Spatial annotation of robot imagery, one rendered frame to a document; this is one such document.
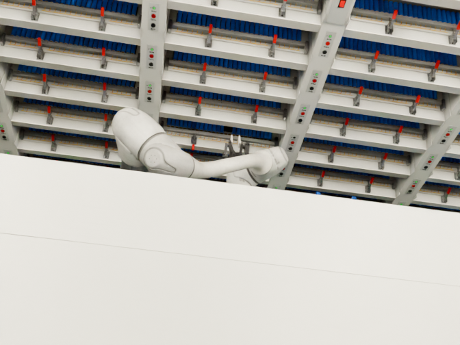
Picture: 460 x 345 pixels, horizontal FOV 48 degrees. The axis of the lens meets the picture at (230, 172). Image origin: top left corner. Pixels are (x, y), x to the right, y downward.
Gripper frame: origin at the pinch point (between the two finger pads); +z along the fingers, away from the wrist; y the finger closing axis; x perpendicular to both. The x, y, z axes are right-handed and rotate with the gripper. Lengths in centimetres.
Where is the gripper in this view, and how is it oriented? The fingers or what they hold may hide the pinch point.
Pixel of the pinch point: (235, 141)
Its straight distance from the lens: 250.1
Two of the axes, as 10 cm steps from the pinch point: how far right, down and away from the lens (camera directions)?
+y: 9.9, 1.0, 1.1
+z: -0.3, -5.9, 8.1
